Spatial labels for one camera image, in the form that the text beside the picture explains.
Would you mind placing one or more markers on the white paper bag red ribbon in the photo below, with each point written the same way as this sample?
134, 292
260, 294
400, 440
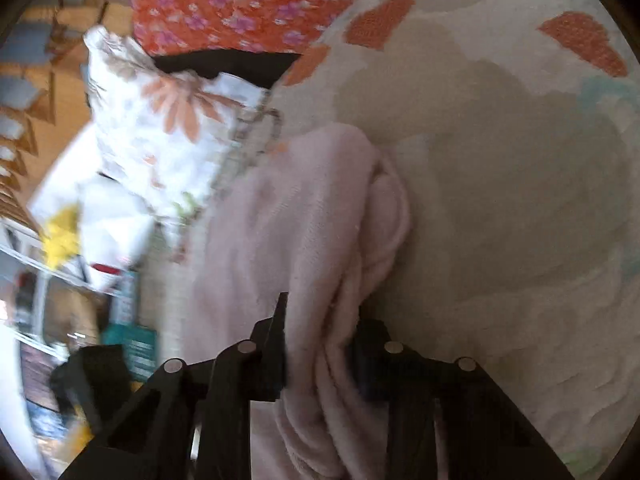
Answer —
112, 230

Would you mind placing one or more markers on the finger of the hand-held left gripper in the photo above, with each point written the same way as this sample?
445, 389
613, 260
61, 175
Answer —
97, 370

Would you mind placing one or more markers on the quilted patchwork bedspread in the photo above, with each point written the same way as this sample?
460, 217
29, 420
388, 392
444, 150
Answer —
500, 160

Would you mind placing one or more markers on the yellow cloth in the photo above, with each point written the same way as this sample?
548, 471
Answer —
61, 237

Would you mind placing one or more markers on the orange floral cloth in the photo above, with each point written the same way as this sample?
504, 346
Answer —
240, 5

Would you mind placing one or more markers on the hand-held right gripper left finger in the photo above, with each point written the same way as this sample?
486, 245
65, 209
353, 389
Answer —
272, 355

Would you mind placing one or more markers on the white floral pillow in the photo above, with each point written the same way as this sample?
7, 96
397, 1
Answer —
165, 125

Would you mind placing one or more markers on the teal printed package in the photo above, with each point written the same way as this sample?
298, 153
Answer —
135, 352

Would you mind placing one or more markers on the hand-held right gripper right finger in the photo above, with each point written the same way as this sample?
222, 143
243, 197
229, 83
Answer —
372, 360

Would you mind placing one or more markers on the white shelf frame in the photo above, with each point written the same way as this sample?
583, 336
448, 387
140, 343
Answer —
45, 265

